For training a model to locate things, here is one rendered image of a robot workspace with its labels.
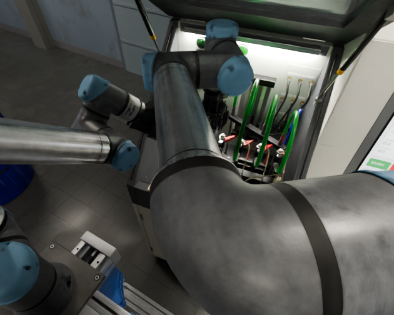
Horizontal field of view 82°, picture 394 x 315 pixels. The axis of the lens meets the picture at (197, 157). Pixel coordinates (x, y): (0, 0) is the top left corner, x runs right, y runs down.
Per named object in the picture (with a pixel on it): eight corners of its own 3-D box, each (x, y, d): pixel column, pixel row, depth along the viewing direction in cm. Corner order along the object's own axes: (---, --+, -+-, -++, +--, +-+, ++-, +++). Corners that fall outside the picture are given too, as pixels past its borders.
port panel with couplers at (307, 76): (267, 125, 115) (287, 67, 92) (267, 122, 117) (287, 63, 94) (293, 132, 112) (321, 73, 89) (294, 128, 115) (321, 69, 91)
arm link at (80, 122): (81, 155, 57) (101, 117, 56) (58, 135, 62) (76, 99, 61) (105, 159, 64) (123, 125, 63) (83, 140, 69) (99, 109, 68)
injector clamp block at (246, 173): (203, 183, 117) (205, 164, 106) (209, 169, 123) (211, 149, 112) (270, 204, 110) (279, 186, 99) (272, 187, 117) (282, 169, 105)
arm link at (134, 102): (123, 89, 68) (134, 97, 63) (136, 96, 72) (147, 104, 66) (111, 110, 69) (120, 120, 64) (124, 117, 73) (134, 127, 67)
